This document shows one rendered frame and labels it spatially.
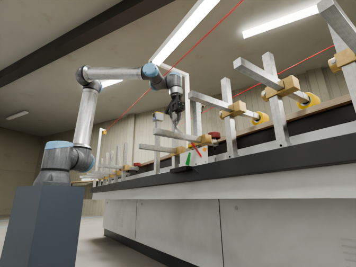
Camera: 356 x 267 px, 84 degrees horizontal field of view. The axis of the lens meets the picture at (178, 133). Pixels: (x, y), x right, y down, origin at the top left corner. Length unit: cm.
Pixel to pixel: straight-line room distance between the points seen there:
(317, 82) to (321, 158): 491
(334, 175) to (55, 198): 123
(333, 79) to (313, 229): 495
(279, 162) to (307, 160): 9
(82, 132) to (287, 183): 127
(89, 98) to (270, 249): 146
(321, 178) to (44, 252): 124
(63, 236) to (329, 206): 126
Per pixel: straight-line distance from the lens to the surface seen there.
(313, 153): 78
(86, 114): 159
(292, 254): 112
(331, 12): 64
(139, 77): 135
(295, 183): 84
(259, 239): 119
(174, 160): 135
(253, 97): 564
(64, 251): 136
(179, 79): 139
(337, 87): 571
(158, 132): 99
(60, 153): 136
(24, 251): 130
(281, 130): 86
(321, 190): 81
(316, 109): 104
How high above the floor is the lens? 53
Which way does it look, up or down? 18 degrees up
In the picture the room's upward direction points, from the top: 1 degrees counter-clockwise
